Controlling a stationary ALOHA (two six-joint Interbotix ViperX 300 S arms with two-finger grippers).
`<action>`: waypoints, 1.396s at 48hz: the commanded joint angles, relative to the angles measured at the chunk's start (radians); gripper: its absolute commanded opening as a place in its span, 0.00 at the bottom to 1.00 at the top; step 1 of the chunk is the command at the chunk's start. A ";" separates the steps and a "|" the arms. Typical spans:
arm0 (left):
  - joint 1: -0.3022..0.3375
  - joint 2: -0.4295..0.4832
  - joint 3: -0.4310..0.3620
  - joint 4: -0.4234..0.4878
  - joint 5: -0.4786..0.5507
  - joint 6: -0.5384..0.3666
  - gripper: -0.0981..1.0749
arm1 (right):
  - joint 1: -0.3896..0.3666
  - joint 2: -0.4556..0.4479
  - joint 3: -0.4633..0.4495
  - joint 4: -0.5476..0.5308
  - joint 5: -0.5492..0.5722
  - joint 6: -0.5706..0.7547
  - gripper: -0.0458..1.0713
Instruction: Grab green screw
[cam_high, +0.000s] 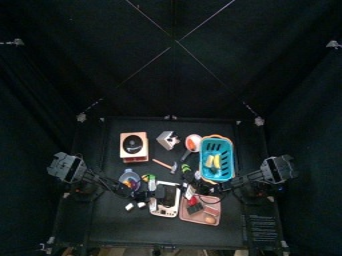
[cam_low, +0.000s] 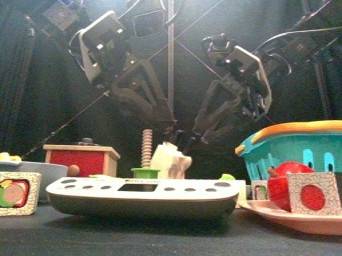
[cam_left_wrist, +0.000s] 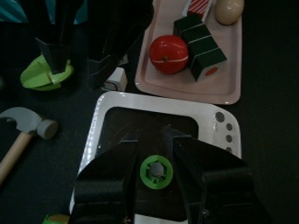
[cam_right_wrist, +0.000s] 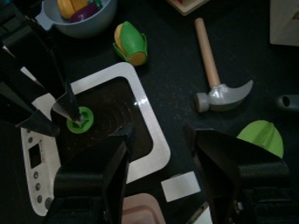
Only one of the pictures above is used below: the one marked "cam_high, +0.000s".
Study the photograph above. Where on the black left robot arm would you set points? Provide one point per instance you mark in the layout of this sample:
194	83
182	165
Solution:
71	168

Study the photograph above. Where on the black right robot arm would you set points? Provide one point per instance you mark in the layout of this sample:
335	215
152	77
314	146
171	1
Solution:
271	170

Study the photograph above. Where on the white wooden cube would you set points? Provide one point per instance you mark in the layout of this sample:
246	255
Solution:
130	206
142	204

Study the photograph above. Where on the white toy card red edge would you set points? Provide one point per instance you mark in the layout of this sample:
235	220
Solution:
189	192

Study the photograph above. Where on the pink plastic tray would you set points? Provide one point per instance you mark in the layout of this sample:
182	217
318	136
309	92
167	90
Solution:
214	200

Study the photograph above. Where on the toy corn cob green husk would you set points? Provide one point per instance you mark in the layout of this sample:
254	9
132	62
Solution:
148	177

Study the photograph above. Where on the white toy induction cooker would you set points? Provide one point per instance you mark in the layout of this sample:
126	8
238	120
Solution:
164	210

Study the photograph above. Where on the red toy piece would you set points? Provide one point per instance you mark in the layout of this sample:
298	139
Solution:
193	201

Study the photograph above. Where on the yellow toy food piece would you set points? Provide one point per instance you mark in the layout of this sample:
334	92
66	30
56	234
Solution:
209	161
217	161

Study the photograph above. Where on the orange toy food piece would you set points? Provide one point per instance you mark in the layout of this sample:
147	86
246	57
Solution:
127	183

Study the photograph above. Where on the black toy block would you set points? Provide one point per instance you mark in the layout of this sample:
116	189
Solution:
195	208

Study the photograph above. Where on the wooden toy hammer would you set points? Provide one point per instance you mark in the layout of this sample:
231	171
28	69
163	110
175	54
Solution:
166	165

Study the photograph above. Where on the grey toy bowl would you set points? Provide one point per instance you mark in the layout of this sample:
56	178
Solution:
128	176

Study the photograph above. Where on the blue plastic basket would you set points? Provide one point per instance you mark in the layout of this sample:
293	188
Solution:
225	156

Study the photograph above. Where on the grey toy frying pan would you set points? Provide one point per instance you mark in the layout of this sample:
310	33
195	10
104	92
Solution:
193	144

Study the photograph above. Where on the orange toy bread roll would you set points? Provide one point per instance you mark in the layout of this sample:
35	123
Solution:
210	219

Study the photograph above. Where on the orange toy food in pan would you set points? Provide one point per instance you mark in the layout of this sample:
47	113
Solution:
190	143

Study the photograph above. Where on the grey toy cube box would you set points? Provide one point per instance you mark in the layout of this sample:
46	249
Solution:
166	140

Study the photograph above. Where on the pink wooden toy stove box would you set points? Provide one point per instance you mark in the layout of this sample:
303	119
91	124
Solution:
134	146

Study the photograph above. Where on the metal frame corner bracket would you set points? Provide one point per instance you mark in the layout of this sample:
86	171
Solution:
80	117
333	44
16	42

